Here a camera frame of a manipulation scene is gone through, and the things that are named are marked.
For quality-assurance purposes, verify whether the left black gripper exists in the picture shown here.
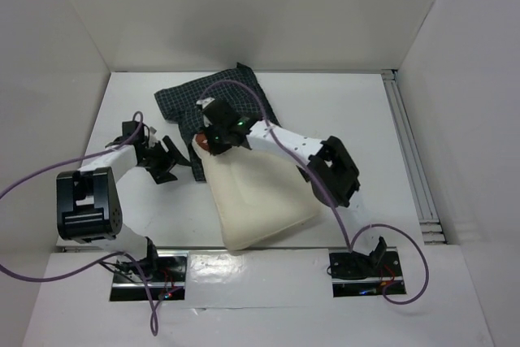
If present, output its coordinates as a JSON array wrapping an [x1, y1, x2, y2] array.
[[138, 135, 190, 184]]

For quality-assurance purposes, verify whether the dark checked pillowcase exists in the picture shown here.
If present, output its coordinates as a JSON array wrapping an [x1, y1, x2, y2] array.
[[154, 63, 280, 182]]

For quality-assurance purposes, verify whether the cream pillow with bear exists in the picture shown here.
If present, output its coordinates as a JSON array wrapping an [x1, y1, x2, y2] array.
[[191, 133, 321, 251]]

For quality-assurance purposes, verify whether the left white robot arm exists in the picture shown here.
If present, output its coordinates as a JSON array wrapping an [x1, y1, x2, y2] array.
[[56, 119, 191, 281]]

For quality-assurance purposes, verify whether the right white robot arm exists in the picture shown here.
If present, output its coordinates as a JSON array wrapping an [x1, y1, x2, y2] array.
[[197, 98, 360, 251]]

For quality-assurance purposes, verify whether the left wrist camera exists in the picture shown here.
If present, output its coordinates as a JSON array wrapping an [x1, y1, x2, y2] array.
[[145, 125, 158, 148]]

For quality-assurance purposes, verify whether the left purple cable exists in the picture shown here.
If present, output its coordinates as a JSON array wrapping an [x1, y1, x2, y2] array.
[[0, 110, 180, 336]]

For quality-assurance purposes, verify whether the purple cable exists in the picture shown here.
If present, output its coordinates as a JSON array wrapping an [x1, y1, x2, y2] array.
[[197, 79, 431, 306], [0, 110, 180, 336]]

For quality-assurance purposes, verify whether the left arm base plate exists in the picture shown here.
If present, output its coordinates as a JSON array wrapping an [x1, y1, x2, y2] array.
[[103, 251, 189, 302]]

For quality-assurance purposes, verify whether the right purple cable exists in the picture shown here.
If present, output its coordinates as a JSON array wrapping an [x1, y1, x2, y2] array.
[[197, 79, 431, 306]]

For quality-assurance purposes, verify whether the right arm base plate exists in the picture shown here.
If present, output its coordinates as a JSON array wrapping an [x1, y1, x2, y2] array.
[[326, 248, 407, 298]]

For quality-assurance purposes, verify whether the aluminium rail frame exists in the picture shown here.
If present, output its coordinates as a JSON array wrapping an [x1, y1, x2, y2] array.
[[381, 70, 448, 245]]

